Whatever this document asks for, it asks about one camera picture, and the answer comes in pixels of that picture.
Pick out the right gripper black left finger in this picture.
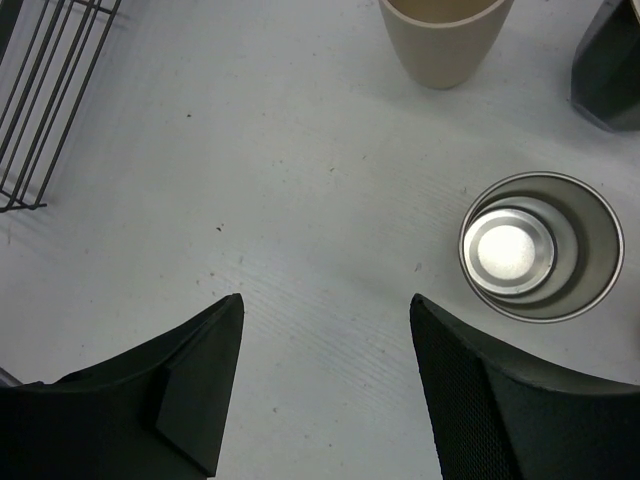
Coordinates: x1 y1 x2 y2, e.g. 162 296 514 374
1 293 244 479

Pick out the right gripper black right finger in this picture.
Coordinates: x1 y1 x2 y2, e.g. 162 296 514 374
410 294 639 479

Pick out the black wire dish rack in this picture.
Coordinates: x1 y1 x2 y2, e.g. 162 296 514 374
1 1 120 212

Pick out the beige cup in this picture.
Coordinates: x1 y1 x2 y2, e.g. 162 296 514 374
379 0 513 90

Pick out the black mug cream inside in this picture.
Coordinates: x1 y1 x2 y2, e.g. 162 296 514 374
570 0 639 132

